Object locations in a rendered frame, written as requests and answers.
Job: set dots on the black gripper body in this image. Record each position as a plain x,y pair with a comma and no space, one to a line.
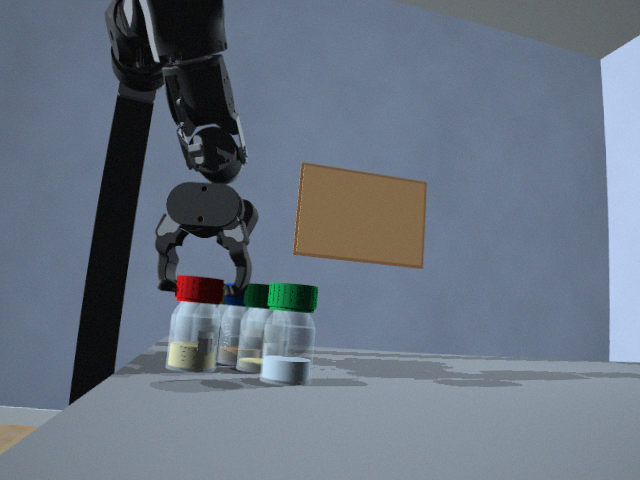
204,208

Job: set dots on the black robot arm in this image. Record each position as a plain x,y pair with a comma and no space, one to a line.
195,28

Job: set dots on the glass bottle with red cap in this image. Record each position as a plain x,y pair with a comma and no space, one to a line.
195,324

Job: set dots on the clear glass bottle with green cap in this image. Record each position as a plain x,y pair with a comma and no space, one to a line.
289,335
252,328

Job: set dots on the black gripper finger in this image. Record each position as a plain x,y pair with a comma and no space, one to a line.
169,235
235,237

